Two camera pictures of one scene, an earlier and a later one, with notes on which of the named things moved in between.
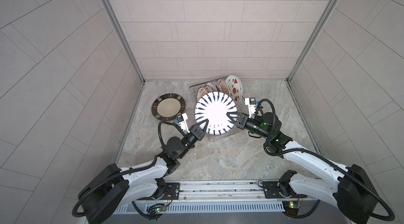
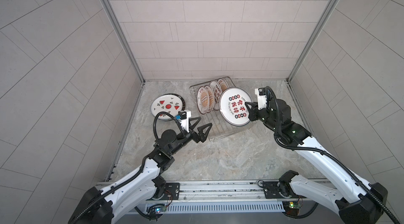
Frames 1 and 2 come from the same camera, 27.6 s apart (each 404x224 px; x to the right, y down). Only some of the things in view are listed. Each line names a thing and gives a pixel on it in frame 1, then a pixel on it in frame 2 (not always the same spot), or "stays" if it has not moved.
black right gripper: x=239 y=125 to x=252 y=112
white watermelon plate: x=235 y=85 to x=171 y=103
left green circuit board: x=161 y=209 stays
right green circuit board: x=291 y=207 stays
